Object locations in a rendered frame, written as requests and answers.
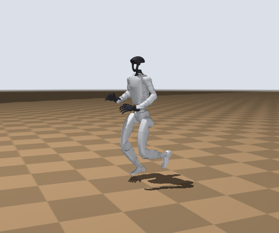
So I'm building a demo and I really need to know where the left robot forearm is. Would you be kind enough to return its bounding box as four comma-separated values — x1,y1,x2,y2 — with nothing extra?
136,94,156,111

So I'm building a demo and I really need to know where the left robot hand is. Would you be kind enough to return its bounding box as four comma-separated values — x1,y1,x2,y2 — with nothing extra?
120,103,140,114

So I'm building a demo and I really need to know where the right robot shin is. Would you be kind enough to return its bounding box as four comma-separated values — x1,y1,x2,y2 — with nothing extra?
121,148,142,168

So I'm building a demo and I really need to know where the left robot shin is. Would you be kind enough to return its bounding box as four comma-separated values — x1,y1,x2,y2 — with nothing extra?
142,149,167,159

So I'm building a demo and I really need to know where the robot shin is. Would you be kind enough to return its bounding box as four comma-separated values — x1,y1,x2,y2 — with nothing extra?
142,149,167,159
121,148,142,168

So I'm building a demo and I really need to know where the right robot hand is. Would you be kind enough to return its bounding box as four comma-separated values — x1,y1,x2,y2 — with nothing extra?
105,93,121,102

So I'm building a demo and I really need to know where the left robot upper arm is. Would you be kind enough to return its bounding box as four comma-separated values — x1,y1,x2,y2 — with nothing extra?
142,76,157,101

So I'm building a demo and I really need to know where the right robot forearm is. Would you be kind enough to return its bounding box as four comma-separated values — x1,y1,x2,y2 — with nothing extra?
116,93,128,103

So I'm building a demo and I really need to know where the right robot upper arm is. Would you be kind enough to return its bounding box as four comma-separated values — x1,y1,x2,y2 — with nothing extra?
125,77,131,98

